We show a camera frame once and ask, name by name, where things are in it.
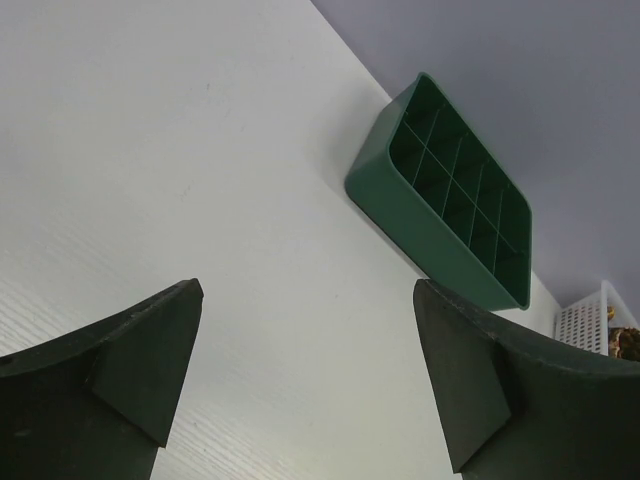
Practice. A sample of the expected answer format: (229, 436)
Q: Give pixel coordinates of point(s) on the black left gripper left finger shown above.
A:
(99, 402)

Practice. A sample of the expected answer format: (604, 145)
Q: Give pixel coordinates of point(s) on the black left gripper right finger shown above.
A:
(515, 404)

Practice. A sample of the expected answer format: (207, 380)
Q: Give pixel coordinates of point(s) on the white perforated plastic basket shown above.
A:
(586, 323)

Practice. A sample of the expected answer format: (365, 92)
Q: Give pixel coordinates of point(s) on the colourful patterned tie in basket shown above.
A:
(623, 342)

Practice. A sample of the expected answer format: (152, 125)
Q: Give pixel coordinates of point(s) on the green divided plastic tray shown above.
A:
(429, 183)

